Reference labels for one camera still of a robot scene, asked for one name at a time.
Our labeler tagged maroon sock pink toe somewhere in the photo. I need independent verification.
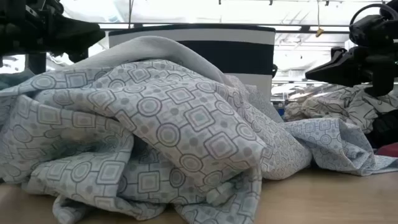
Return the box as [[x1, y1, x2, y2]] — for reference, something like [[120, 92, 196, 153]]
[[375, 142, 398, 158]]

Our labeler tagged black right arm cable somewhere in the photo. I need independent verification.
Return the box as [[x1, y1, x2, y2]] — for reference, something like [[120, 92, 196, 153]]
[[349, 2, 388, 26]]

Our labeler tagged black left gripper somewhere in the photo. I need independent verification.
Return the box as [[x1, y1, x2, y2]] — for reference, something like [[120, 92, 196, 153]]
[[0, 0, 106, 64]]

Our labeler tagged geometric print light blue shirt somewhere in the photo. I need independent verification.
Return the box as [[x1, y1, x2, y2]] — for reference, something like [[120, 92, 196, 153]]
[[0, 58, 398, 224]]

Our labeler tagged navy white striped fabric basket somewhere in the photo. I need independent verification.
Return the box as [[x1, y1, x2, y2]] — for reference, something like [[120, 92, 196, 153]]
[[108, 23, 277, 101]]

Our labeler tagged thin hanging cable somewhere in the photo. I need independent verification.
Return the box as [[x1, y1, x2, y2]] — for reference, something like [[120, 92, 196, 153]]
[[127, 0, 135, 29]]

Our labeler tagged black overhead bar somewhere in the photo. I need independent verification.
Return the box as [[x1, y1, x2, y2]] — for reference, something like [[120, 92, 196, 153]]
[[98, 21, 351, 34]]

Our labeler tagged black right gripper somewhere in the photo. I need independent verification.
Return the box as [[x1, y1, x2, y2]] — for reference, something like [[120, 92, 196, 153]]
[[305, 2, 398, 98]]

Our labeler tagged white black leaf print garment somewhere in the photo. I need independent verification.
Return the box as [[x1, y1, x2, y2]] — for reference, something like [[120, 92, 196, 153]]
[[284, 83, 398, 135]]

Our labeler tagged plain light blue garment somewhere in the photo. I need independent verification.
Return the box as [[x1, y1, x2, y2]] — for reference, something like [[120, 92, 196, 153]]
[[70, 35, 234, 88]]

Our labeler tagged yellow hanging cord hook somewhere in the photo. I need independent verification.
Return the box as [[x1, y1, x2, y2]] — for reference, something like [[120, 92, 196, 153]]
[[315, 0, 325, 38]]

